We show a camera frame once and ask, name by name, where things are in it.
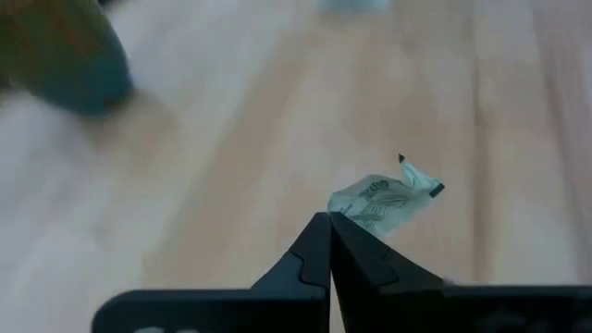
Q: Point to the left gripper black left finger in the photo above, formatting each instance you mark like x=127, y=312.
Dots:
x=310, y=263

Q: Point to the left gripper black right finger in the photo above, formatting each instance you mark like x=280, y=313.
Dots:
x=361, y=263

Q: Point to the pale printed sachet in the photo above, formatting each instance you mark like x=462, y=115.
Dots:
x=379, y=203

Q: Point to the pale blue packet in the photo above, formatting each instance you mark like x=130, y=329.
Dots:
x=353, y=4

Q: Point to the green and teal bag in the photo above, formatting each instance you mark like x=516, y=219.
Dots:
x=65, y=51

